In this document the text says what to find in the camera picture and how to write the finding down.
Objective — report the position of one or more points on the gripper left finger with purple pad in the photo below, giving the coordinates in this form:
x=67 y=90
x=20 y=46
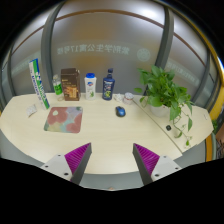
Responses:
x=70 y=166

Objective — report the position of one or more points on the white blue shuttlecock tube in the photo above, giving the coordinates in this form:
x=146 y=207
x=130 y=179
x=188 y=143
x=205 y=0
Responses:
x=37 y=83

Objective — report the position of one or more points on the clear green-label bottle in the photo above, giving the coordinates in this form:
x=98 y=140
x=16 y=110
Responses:
x=57 y=87

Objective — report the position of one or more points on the white shampoo bottle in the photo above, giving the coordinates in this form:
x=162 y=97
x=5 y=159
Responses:
x=90 y=86

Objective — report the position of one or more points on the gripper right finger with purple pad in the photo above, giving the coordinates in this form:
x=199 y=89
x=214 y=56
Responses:
x=151 y=166

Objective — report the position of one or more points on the crumpled white wrapper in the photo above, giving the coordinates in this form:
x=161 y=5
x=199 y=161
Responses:
x=118 y=97

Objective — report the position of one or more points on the floral mouse pad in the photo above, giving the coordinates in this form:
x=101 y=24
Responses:
x=64 y=119

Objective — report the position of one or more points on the small white packet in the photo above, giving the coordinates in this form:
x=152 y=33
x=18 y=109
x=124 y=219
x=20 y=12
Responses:
x=31 y=110

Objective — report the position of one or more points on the small black round object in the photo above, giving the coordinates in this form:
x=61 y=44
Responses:
x=168 y=127

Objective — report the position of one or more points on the green potted plant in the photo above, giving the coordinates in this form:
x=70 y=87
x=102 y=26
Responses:
x=160 y=90

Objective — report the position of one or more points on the brown cardboard box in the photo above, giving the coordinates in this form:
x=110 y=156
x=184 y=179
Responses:
x=70 y=79

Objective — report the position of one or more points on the blue computer mouse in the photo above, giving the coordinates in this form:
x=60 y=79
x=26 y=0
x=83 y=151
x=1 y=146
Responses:
x=120 y=111

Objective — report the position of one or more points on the dark blue bottle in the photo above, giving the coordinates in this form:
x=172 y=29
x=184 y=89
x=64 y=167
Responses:
x=108 y=85

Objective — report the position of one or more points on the small white cup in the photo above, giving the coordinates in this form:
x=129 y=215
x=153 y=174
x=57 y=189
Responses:
x=128 y=98

